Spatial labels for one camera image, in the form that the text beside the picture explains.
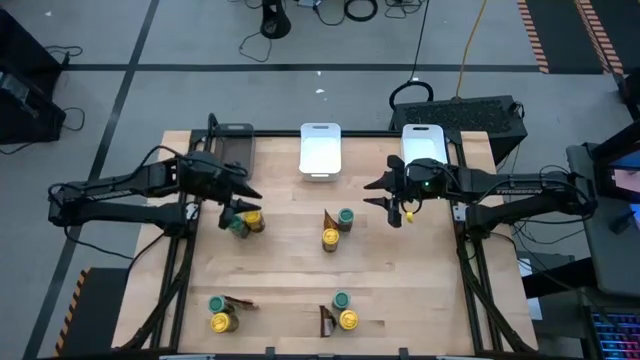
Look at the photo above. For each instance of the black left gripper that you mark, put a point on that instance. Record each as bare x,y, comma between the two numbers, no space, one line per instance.
205,175

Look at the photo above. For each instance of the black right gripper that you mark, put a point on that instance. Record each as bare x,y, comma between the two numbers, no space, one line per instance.
425,185

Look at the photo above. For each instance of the yellow-lid chili onion jar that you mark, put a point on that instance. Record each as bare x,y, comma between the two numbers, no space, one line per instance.
253,220
220,322
348,319
330,236

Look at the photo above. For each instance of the green-lid oregano jar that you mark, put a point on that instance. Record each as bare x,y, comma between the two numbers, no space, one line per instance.
345,216
342,299
240,229
217,303

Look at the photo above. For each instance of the orange taco seasoning packet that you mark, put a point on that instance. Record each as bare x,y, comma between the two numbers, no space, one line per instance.
245,303
327,322
330,221

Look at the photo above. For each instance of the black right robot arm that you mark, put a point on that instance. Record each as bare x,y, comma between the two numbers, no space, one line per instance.
520,187

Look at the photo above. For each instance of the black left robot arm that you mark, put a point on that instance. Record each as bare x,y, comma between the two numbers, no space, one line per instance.
125,212

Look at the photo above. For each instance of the small yellow tag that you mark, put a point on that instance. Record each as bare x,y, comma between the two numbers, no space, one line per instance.
410,217

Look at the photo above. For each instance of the grey plastic bin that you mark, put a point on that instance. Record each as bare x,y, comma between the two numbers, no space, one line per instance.
237,145

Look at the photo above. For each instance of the white plastic bin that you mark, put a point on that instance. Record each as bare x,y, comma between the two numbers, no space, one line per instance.
320,155
422,145

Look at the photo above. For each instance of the black floor stand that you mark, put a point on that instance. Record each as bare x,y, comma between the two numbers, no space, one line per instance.
275,22

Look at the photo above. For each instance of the black hazard-striped floor mat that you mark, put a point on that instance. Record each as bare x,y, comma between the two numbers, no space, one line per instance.
560,35
100,310

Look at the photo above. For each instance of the black equipment cabinet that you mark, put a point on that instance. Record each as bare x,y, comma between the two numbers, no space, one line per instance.
25,115

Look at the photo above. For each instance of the grey desk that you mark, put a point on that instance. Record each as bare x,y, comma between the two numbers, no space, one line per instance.
610,250

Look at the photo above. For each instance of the computer monitor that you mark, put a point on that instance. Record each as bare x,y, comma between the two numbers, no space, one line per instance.
625,175

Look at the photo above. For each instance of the backlit keyboard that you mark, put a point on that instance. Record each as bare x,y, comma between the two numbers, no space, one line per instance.
617,337

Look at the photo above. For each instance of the black aluminium table frame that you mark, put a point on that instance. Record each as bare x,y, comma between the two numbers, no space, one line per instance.
275,133

